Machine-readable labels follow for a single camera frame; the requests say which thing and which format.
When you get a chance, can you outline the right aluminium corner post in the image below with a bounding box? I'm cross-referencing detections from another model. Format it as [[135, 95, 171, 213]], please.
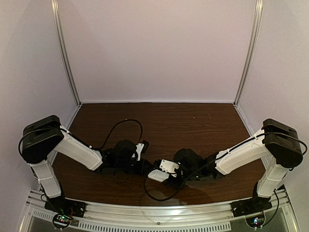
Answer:
[[234, 0, 263, 106]]

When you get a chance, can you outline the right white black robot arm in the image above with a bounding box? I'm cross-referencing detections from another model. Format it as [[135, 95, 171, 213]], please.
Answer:
[[165, 118, 306, 214]]

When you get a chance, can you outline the left black braided cable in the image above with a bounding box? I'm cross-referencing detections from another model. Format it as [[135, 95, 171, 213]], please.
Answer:
[[18, 118, 143, 184]]

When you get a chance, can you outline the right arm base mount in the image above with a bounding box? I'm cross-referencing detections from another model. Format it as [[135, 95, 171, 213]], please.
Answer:
[[230, 197, 272, 229]]

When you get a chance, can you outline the left aluminium corner post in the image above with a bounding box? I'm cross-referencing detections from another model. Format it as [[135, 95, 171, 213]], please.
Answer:
[[51, 0, 82, 106]]

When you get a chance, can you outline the right black braided cable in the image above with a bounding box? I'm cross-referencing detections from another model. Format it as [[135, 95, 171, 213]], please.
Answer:
[[143, 131, 308, 202]]

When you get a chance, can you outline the black braided cable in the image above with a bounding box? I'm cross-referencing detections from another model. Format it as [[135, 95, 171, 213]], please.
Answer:
[[18, 118, 143, 184], [143, 131, 308, 202]]

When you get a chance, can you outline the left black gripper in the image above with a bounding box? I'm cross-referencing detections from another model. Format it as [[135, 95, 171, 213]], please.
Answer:
[[116, 160, 155, 177]]

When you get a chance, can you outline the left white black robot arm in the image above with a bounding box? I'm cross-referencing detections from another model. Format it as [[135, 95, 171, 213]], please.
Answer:
[[18, 115, 153, 215]]

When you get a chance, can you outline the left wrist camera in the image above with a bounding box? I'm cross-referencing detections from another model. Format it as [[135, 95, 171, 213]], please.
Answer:
[[136, 140, 149, 161]]

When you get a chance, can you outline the aluminium corner post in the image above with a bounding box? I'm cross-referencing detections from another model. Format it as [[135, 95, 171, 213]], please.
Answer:
[[234, 0, 263, 106], [51, 0, 82, 106]]

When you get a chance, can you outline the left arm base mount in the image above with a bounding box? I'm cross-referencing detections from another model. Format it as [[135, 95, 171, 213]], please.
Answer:
[[44, 198, 86, 230]]

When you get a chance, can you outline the white remote control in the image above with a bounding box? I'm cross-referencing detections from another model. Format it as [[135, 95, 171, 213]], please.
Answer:
[[147, 169, 170, 183]]

